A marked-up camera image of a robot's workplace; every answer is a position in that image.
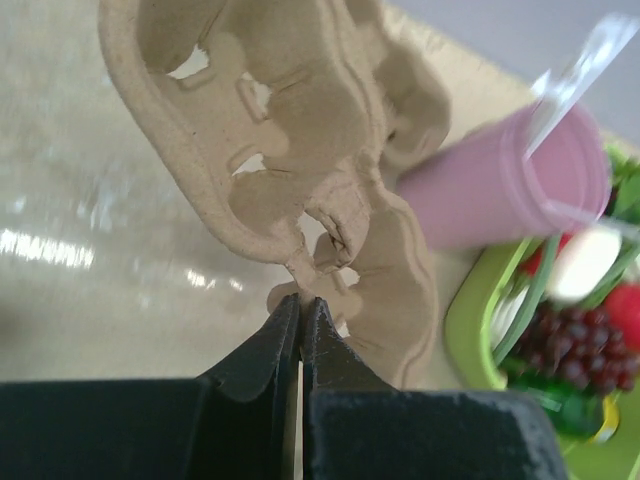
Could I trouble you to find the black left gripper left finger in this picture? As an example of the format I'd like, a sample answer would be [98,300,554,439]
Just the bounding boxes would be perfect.
[1,295,300,479]

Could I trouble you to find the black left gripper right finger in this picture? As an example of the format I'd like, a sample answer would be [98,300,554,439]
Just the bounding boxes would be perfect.
[302,298,568,479]

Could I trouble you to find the cardboard cup carrier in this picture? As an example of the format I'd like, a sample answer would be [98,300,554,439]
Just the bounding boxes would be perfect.
[98,1,438,389]

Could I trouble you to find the green plastic tray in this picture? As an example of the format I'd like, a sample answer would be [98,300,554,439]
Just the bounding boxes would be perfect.
[443,239,639,480]

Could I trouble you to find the white napa cabbage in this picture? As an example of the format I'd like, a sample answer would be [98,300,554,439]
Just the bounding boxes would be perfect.
[490,287,529,350]

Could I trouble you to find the green glass bottle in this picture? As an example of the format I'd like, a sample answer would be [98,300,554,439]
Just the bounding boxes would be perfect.
[507,373,620,443]

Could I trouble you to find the long green beans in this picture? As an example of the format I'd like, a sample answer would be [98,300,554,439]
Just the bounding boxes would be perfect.
[492,235,639,364]

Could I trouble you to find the red chili pepper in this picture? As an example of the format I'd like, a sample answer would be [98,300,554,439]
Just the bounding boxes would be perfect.
[518,233,573,277]

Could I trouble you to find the purple grape bunch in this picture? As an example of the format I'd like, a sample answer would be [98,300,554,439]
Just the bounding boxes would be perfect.
[509,302,639,396]

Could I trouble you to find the white radish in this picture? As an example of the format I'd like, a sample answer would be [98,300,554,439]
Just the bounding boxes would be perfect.
[545,226,622,303]

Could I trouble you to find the red apple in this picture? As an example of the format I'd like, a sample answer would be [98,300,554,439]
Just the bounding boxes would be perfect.
[604,284,639,336]

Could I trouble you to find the pink straw holder cup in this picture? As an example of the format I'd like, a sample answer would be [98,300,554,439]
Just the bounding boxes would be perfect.
[396,105,611,249]

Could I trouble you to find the stack of cardboard cup carriers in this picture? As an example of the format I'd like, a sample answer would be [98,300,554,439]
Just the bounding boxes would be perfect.
[374,42,451,171]

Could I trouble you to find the green leafy herb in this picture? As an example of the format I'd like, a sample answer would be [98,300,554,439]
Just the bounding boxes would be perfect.
[605,145,640,225]

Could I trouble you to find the white wrapped straws bundle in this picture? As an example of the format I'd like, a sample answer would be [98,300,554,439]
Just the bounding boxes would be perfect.
[524,12,639,161]

